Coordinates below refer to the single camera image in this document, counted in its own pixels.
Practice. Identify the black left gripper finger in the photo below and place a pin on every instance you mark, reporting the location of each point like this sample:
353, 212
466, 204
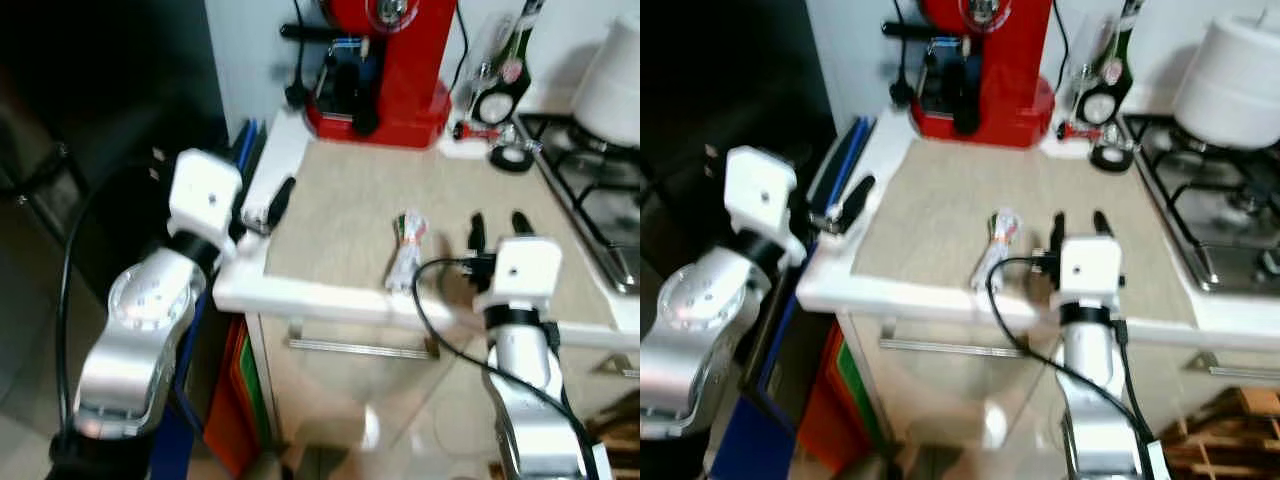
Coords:
857, 200
281, 200

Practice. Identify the steel gas stove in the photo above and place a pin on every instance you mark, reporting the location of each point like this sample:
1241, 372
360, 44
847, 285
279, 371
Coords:
1180, 220
590, 205

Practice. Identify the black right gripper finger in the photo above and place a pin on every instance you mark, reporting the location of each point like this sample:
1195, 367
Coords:
1058, 233
477, 232
1104, 225
522, 226

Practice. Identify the dark green glass bottle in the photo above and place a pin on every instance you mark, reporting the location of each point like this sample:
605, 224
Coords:
512, 60
1114, 70

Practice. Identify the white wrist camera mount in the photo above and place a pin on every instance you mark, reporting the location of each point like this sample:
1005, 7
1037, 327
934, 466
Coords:
1090, 268
760, 190
525, 270
205, 195

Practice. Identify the white cooking pot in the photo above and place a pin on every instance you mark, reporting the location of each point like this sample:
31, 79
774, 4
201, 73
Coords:
610, 90
1230, 80

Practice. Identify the orange green board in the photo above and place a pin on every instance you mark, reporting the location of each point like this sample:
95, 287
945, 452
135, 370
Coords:
840, 400
235, 400

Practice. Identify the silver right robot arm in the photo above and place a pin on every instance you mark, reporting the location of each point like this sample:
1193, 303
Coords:
1095, 380
525, 380

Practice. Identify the white foil snack packet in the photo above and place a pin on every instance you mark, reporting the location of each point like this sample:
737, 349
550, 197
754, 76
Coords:
405, 255
995, 250

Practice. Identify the beige cloth mat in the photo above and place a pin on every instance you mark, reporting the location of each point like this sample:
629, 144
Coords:
930, 200
350, 200

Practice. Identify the cream kitchen cabinet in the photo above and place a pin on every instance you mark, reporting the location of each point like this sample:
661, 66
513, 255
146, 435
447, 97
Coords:
340, 410
950, 420

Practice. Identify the red kitchen machine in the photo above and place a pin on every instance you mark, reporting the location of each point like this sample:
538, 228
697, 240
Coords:
1010, 90
410, 80

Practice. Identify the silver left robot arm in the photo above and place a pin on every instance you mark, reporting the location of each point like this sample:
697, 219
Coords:
700, 340
140, 330

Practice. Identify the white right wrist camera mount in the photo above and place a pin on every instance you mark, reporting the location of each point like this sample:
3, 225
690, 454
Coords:
1090, 268
525, 270

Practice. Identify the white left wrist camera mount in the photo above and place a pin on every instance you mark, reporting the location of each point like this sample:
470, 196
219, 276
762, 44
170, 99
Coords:
205, 195
760, 190

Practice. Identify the black tape roll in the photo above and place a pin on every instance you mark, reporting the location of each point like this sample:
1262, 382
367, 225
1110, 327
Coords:
1097, 158
496, 158

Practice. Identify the small red tool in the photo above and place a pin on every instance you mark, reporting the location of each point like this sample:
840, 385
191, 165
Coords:
1075, 130
470, 130

